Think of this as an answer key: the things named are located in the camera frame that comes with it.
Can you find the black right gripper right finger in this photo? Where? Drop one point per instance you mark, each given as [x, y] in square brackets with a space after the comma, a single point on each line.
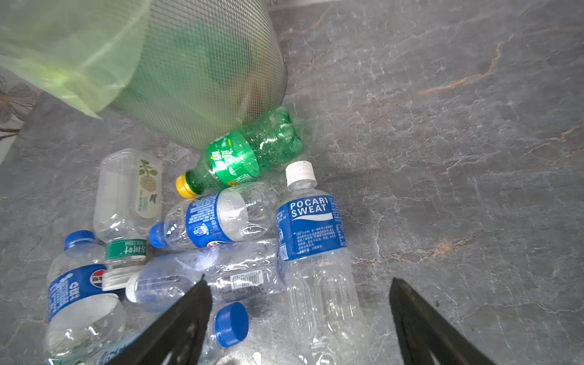
[424, 336]

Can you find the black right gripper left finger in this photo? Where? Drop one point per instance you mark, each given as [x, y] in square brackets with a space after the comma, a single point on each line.
[177, 336]

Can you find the small bottle blue label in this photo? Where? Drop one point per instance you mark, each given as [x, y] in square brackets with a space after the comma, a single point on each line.
[83, 318]

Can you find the Pocari Sweat clear bottle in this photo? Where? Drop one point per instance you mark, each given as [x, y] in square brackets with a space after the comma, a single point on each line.
[327, 322]

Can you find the green bottle near bin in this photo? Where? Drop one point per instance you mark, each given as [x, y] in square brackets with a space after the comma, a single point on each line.
[243, 155]

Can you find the metal mesh waste bin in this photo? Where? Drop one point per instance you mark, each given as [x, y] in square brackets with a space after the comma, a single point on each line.
[206, 68]

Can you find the green plastic bin liner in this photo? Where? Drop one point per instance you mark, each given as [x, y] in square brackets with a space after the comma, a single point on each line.
[82, 52]

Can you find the soda water bottle blue cap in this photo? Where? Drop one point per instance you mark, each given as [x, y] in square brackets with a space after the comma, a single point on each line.
[227, 326]

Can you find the clear bottle white cap barcode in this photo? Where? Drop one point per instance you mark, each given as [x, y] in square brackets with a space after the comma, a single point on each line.
[233, 271]

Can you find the Pepsi water bottle blue cap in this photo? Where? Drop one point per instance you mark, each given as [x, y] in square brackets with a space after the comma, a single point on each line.
[236, 214]

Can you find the clear bottle green white cap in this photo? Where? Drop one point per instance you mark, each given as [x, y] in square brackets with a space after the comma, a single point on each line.
[128, 205]

